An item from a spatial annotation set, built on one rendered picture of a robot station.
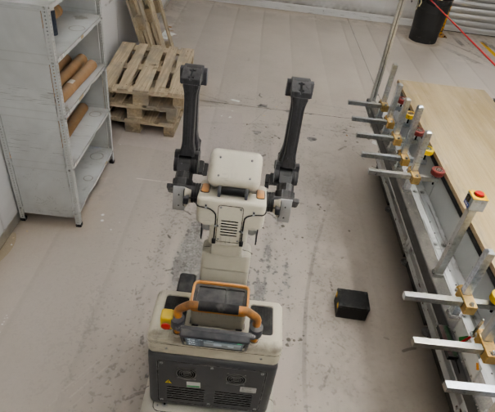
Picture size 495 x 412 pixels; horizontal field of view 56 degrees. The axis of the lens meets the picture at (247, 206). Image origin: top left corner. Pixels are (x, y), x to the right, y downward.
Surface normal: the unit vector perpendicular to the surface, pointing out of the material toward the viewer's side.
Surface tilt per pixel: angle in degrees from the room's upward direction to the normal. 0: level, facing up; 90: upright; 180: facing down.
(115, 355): 0
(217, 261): 82
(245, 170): 47
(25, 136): 90
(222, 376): 90
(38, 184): 90
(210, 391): 90
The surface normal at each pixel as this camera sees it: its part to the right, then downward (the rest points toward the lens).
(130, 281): 0.11, -0.78
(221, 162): 0.03, -0.07
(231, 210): -0.04, 0.50
